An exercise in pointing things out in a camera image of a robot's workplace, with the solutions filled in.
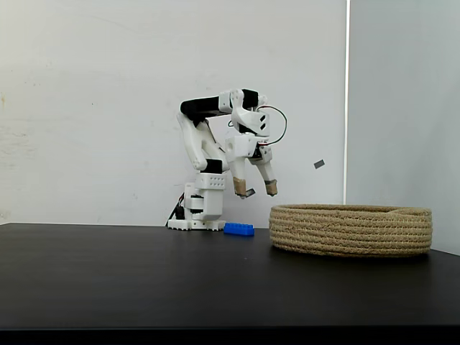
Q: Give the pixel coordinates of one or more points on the blue lego block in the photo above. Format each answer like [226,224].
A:
[239,229]

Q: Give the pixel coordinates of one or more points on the grey tape piece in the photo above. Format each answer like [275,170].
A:
[319,164]
[252,192]

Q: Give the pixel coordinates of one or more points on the white vertical wall strip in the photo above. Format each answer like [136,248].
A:
[347,108]

